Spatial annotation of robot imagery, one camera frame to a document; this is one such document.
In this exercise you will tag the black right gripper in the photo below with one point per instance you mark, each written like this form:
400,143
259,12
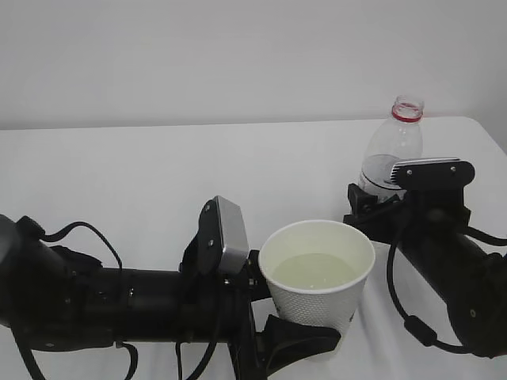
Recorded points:
382,220

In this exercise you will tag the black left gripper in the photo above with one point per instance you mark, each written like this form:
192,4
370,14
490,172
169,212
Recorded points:
222,313

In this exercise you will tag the clear Nongfu Spring water bottle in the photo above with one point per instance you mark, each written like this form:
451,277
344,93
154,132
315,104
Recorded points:
398,138

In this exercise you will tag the white paper coffee cup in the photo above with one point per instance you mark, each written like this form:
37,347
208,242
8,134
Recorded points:
316,271

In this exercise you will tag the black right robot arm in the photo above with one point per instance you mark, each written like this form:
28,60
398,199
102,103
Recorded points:
431,230

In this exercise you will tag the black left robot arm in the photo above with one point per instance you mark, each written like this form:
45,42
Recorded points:
54,299

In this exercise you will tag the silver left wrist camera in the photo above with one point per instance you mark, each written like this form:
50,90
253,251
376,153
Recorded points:
222,240

